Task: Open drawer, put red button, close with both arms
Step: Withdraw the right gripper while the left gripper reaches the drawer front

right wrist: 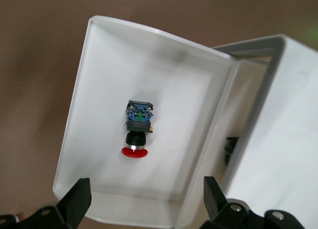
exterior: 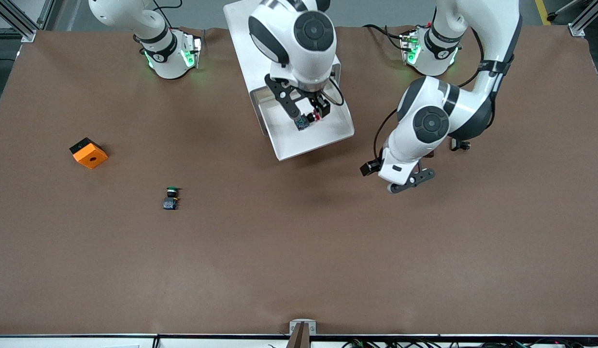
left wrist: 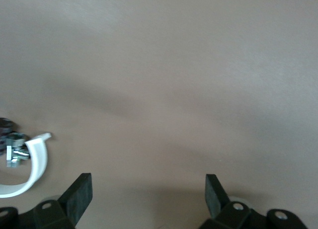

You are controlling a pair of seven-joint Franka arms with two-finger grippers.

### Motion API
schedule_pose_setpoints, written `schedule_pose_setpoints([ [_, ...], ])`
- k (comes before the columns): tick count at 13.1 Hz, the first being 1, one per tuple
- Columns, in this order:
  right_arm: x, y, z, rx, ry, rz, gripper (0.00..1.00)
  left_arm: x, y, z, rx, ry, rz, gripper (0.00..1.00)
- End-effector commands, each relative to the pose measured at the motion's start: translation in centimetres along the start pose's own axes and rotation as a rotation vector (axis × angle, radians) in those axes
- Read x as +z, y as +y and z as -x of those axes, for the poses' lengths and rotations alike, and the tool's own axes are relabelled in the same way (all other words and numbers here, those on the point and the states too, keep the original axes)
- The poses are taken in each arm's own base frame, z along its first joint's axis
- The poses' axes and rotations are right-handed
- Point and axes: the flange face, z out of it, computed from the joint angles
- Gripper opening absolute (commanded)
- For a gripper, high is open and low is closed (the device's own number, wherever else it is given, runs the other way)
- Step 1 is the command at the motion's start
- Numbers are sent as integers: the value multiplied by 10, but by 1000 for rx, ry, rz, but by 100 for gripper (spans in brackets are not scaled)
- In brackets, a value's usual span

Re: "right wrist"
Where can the small black plastic part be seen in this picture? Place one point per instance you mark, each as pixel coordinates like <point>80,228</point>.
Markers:
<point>231,149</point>

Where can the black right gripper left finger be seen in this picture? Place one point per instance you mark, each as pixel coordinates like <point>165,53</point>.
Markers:
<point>69,209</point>

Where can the white plastic drawer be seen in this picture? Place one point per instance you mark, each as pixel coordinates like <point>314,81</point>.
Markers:
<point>174,90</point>

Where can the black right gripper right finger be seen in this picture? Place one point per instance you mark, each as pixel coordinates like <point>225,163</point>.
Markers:
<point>218,209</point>

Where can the red push button switch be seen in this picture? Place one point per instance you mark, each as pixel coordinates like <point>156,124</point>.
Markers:
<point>137,126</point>

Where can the white drawer cabinet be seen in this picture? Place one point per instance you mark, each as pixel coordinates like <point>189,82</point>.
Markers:
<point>293,127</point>

